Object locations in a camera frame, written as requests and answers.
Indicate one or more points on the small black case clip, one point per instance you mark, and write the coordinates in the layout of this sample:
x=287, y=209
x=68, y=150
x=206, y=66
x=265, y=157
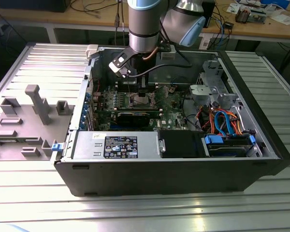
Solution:
x=86, y=76

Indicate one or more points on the grey parts rack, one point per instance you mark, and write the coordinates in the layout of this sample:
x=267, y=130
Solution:
x=26, y=125

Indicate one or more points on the white labelled box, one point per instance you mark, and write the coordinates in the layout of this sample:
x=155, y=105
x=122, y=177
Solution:
x=204, y=43

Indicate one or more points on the black open PC case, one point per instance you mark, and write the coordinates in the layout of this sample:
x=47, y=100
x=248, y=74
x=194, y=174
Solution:
x=159, y=176

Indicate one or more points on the disk with blue carrier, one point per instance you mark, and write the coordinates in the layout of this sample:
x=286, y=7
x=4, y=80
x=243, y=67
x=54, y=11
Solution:
x=213, y=139

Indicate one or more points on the black graphics card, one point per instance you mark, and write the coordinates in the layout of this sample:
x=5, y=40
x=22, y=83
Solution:
x=133, y=119

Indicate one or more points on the silver CPU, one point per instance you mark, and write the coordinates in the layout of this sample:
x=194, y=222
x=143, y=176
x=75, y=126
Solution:
x=142, y=98

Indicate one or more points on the grey power supply unit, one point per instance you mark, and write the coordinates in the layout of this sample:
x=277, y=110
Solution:
x=91, y=145

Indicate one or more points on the green motherboard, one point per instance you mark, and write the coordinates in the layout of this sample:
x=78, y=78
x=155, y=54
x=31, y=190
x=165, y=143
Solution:
x=170, y=113

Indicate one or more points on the CPU socket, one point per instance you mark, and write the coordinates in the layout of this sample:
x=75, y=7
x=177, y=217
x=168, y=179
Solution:
x=130, y=104

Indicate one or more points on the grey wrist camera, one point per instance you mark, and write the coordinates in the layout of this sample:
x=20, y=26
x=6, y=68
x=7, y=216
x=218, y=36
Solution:
x=168, y=55

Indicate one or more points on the blue box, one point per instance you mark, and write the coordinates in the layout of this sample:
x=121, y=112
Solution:
x=275, y=2

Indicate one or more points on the black monitor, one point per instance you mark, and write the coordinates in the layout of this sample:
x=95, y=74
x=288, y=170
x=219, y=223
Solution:
x=31, y=4

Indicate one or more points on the finned metal heat sink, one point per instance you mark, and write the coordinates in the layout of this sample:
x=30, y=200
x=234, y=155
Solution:
x=242, y=15

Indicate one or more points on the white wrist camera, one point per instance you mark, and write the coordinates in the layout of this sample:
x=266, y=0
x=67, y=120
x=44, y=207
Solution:
x=120, y=62

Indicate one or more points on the metal drive cage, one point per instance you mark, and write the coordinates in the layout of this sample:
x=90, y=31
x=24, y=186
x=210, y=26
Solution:
x=203, y=94

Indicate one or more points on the blue slot retainer clip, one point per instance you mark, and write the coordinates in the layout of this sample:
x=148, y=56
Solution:
x=81, y=125
x=88, y=96
x=86, y=106
x=83, y=117

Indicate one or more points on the green circuit board device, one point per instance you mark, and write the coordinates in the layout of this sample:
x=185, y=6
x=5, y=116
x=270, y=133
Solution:
x=257, y=17

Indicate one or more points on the black RAM slot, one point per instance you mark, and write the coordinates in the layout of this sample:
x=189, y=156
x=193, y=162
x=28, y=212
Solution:
x=122, y=85
x=122, y=89

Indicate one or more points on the grey case latch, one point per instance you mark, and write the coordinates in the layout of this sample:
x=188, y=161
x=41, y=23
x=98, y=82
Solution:
x=91, y=50

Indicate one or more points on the round coin battery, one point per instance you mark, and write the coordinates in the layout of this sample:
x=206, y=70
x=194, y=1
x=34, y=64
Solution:
x=172, y=90

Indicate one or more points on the tall black box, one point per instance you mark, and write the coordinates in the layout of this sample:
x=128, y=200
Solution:
x=209, y=14

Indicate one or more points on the blue expansion slot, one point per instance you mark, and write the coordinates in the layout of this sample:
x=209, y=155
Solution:
x=114, y=126

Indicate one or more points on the white paper sheet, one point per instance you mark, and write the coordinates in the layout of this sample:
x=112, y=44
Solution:
x=285, y=19
x=233, y=8

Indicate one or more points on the blue case latch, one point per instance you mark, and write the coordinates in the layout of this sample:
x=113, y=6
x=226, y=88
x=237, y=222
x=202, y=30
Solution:
x=56, y=147

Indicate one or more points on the small black box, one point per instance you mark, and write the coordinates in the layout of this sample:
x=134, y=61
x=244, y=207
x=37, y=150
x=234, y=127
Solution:
x=228, y=25

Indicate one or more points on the wooden desk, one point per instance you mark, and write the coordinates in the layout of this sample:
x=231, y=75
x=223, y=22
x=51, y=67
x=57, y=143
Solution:
x=87, y=20

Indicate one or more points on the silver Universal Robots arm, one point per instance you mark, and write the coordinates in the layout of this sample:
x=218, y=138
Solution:
x=143, y=24

